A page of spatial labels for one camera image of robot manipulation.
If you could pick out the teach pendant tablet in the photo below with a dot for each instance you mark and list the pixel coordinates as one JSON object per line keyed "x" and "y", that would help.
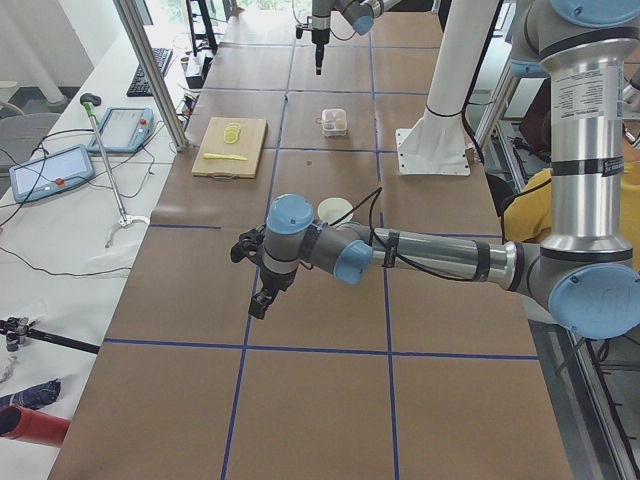
{"x": 50, "y": 175}
{"x": 124, "y": 130}

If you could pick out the yellow plastic knife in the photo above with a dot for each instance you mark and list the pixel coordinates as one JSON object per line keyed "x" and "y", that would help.
{"x": 229, "y": 157}

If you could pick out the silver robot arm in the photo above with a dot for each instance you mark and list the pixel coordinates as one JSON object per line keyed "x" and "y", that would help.
{"x": 359, "y": 14}
{"x": 582, "y": 273}

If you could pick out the aluminium frame post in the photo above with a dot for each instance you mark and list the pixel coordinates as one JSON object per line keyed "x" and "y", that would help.
{"x": 134, "y": 27}

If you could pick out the grabber reach stick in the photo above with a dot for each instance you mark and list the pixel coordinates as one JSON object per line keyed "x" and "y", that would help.
{"x": 89, "y": 102}

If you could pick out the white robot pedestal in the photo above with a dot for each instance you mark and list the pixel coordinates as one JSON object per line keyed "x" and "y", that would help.
{"x": 436, "y": 145}

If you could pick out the far teach pendant tablet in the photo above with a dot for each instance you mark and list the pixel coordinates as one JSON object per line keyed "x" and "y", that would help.
{"x": 124, "y": 130}

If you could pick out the black tripod stand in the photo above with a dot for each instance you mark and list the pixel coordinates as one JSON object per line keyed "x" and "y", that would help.
{"x": 18, "y": 330}

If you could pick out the wooden cutting board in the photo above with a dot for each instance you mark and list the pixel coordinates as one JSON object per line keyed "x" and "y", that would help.
{"x": 250, "y": 145}

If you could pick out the white bowl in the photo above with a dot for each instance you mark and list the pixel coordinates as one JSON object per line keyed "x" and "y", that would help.
{"x": 335, "y": 211}

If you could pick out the near teach pendant tablet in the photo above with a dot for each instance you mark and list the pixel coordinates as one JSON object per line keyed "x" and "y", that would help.
{"x": 50, "y": 175}

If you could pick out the red cylinder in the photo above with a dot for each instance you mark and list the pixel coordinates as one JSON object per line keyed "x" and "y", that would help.
{"x": 32, "y": 426}

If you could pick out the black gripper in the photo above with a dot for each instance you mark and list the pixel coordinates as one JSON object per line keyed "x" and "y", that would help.
{"x": 318, "y": 37}
{"x": 275, "y": 280}

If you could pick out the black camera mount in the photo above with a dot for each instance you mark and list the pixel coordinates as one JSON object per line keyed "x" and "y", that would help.
{"x": 301, "y": 28}
{"x": 249, "y": 246}

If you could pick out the clear plastic egg box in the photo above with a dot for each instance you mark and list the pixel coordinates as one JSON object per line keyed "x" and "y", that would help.
{"x": 329, "y": 129}

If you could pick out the blue patterned cloth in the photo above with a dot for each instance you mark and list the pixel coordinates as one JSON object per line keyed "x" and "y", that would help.
{"x": 34, "y": 397}

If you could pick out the lemon slices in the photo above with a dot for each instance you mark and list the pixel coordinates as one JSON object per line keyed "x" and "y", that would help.
{"x": 232, "y": 133}

